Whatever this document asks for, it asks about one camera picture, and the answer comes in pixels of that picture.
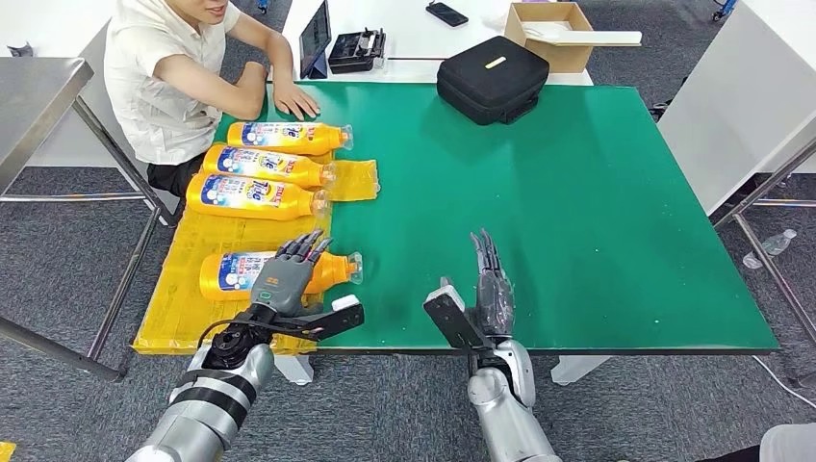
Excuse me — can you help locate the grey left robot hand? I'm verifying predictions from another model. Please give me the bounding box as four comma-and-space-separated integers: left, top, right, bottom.
249, 229, 335, 319

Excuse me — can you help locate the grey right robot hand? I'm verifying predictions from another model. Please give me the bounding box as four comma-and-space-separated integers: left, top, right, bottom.
440, 228, 517, 339

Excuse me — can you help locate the orange detergent bottle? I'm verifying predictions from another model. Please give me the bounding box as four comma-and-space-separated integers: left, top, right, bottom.
198, 250, 365, 302
226, 120, 355, 157
201, 143, 338, 190
185, 172, 331, 222

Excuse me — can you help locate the clear plastic water bottle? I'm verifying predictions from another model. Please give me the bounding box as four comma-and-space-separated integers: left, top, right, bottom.
742, 229, 798, 270

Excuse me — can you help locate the white table leg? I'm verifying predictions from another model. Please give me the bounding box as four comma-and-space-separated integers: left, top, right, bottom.
550, 354, 612, 386
273, 354, 315, 386

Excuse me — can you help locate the yellow taped cardboard sheet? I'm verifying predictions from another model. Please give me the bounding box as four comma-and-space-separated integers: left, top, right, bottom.
132, 150, 382, 356

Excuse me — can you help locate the person's left hand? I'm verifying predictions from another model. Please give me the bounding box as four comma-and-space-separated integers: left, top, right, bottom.
273, 81, 322, 121

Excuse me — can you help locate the black zip case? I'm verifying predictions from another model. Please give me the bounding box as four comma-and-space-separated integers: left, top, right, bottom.
436, 35, 550, 126

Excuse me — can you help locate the black plastic tool tray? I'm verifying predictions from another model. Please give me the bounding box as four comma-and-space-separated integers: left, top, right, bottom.
327, 28, 388, 74

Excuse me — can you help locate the dark tablet with stand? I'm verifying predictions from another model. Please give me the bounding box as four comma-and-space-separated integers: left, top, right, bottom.
298, 0, 333, 80

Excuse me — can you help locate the brown cardboard box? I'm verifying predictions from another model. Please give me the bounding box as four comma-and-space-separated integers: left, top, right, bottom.
503, 1, 597, 74

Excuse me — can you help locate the white table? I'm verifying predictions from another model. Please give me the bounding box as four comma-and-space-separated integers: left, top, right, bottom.
268, 0, 594, 86

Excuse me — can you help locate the white foam sheet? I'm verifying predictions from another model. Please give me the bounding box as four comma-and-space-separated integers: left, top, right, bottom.
521, 20, 643, 48

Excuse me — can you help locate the black smartphone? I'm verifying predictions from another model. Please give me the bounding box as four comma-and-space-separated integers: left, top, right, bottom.
425, 1, 470, 28

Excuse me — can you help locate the stainless steel table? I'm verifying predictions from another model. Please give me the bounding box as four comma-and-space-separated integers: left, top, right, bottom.
0, 56, 182, 384

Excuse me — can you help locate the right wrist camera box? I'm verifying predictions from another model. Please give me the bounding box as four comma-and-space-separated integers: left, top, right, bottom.
422, 285, 496, 355

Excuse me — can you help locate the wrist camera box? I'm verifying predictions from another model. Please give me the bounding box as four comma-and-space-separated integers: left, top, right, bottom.
422, 285, 496, 355
273, 294, 366, 343

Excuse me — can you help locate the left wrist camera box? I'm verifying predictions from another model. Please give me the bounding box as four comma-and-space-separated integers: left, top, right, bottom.
273, 294, 366, 343

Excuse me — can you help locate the white floor cable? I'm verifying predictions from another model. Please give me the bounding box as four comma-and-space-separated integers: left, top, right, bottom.
752, 355, 816, 411

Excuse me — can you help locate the steel table frame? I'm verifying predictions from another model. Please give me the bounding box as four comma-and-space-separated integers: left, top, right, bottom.
712, 137, 816, 390

